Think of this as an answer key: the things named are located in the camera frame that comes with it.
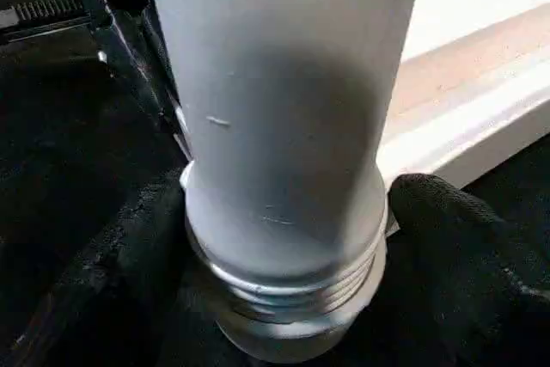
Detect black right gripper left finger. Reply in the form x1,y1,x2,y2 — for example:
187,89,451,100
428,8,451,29
8,184,199,367

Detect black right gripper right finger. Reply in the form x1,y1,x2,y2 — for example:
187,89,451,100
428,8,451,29
364,172,550,367

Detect white plastic table leg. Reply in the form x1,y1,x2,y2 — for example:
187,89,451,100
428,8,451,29
144,0,425,315

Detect white plastic table top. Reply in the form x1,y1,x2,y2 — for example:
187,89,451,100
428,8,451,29
178,0,550,364

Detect black work mat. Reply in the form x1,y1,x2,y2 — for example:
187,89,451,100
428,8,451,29
0,31,550,367

